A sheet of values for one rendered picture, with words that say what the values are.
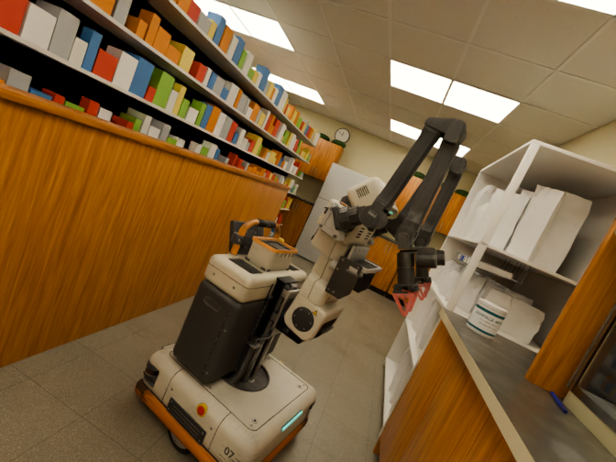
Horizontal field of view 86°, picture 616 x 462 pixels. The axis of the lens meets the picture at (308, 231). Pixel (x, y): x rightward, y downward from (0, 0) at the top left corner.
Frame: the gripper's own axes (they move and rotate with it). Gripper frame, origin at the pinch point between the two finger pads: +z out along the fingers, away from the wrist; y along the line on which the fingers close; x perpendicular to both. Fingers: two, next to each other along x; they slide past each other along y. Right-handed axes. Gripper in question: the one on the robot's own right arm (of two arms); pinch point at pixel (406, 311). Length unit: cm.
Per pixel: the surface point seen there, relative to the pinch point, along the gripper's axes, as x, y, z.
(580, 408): -48, 13, 27
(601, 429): -50, 3, 28
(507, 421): -26.0, -22.2, 20.4
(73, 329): 166, -12, 19
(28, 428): 131, -46, 45
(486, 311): -26, 60, 7
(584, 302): -53, 25, -3
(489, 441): -22.4, -13.7, 29.8
